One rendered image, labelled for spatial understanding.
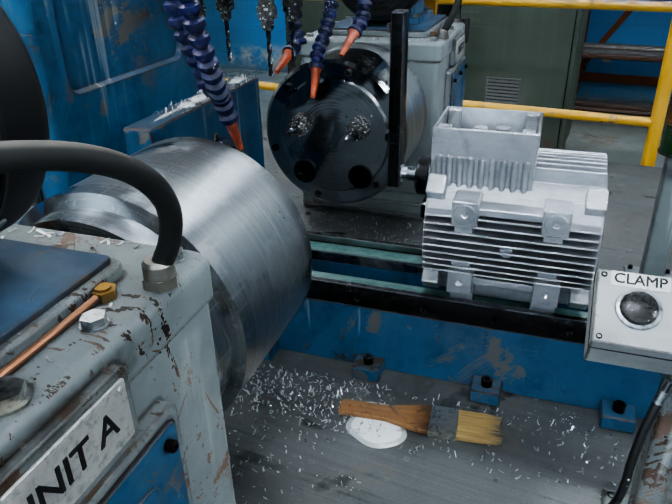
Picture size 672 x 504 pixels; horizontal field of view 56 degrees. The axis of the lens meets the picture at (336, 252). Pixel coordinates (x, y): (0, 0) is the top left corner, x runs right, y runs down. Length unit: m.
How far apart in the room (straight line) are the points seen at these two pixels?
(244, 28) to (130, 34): 6.00
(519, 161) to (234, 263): 0.37
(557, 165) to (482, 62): 3.29
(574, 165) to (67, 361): 0.60
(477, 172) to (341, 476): 0.38
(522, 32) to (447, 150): 3.23
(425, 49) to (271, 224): 0.70
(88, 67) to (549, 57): 3.31
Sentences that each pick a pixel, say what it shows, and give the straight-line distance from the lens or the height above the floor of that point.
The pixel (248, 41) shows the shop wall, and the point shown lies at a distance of 6.96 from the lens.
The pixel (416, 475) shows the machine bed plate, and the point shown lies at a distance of 0.77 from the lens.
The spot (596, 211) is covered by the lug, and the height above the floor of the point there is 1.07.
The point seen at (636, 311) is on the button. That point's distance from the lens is 0.59.
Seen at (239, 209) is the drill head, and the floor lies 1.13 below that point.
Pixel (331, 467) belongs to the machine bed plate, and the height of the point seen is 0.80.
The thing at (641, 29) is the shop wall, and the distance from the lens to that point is 5.85.
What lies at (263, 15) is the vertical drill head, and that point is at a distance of 0.80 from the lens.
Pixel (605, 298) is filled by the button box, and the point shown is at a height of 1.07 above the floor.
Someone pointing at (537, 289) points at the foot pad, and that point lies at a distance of 0.78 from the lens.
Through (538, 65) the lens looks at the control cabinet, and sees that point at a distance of 4.00.
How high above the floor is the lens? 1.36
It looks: 27 degrees down
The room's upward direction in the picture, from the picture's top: 1 degrees counter-clockwise
